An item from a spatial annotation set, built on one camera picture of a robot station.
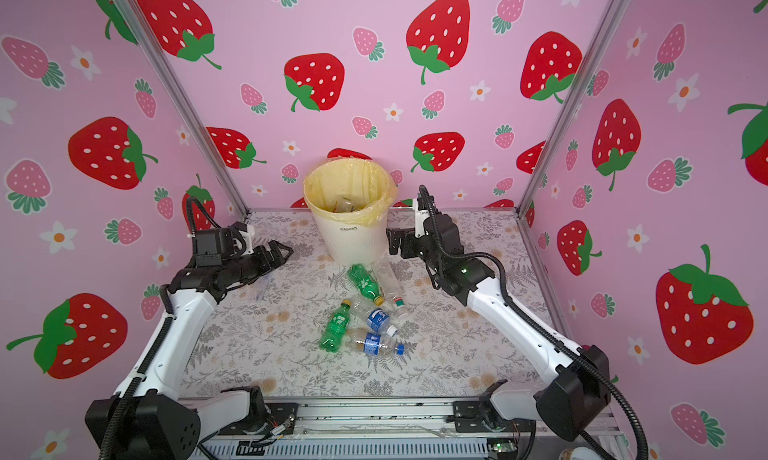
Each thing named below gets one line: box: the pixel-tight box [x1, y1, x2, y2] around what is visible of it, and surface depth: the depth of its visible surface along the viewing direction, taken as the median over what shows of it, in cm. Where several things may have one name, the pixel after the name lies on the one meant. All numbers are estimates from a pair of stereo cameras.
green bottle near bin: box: [347, 263, 385, 307], surface depth 95 cm
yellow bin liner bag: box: [303, 158, 398, 228], surface depth 97 cm
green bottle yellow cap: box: [319, 299, 352, 353], surface depth 87 cm
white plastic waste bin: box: [311, 207, 389, 266], surface depth 93 cm
